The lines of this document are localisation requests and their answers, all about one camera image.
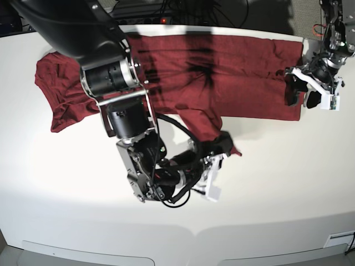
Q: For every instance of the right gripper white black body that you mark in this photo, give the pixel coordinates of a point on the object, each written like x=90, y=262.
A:
x=210, y=167

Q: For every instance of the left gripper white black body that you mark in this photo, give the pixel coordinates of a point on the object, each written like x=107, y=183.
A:
x=318, y=76

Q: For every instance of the dark red long-sleeve T-shirt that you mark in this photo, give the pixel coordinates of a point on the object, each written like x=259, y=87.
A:
x=203, y=78

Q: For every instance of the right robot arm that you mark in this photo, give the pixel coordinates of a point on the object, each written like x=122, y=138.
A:
x=110, y=75

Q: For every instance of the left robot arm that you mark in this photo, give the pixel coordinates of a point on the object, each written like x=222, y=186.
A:
x=337, y=43

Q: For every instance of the white label plate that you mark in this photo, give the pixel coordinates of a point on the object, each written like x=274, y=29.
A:
x=340, y=238

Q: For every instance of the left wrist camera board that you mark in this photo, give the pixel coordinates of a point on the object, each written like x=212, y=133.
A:
x=330, y=102

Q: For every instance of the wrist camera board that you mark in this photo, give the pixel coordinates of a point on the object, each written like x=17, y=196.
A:
x=212, y=193
x=330, y=102

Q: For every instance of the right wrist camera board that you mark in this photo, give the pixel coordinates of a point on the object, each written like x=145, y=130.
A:
x=212, y=193

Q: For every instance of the black power strip red switch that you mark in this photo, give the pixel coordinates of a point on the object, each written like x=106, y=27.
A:
x=147, y=20

